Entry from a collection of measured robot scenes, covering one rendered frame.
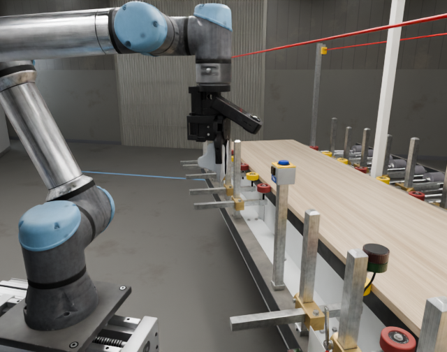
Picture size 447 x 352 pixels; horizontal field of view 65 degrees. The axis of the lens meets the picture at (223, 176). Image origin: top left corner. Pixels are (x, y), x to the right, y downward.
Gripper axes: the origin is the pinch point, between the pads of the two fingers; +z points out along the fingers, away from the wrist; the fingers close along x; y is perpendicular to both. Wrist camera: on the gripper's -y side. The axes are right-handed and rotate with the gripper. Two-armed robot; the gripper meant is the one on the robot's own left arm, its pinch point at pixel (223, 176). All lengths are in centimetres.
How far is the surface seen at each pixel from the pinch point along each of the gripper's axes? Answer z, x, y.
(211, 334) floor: 132, -98, 30
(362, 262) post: 20.3, -3.9, -32.4
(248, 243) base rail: 62, -87, 7
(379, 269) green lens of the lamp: 21.7, -4.4, -36.5
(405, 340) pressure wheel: 41, -6, -45
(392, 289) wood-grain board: 42, -29, -47
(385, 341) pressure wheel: 41, -4, -40
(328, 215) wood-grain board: 42, -85, -31
